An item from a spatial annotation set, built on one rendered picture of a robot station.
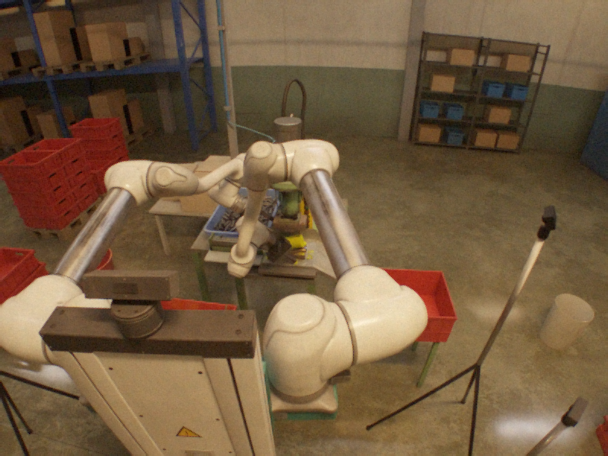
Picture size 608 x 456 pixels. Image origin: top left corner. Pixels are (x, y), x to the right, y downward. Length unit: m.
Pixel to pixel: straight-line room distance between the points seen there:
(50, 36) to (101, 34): 1.07
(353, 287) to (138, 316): 0.49
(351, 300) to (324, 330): 0.13
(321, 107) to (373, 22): 1.81
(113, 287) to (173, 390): 0.23
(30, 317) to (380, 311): 0.81
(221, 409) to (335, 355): 0.25
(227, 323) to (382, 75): 6.44
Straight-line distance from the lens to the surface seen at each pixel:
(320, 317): 0.70
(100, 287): 0.53
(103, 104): 7.13
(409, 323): 0.81
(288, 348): 0.70
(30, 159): 4.88
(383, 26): 6.71
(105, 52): 6.85
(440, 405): 2.60
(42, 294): 1.00
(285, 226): 1.75
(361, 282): 0.81
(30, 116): 9.42
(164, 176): 1.20
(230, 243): 1.93
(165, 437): 0.85
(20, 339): 0.98
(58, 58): 7.50
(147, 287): 0.49
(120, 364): 0.63
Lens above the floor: 2.17
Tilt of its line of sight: 34 degrees down
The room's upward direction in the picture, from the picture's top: straight up
